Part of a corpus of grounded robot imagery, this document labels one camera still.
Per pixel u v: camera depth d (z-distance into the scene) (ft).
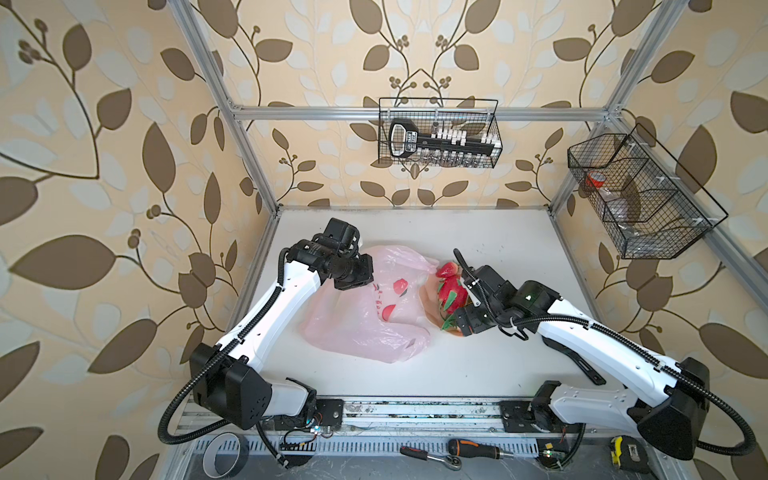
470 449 2.25
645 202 2.47
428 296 3.05
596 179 2.89
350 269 2.13
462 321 2.24
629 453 2.19
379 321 2.34
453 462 2.19
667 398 1.29
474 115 2.99
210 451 2.31
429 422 2.43
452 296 2.83
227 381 1.29
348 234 2.04
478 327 2.19
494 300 1.86
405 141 2.77
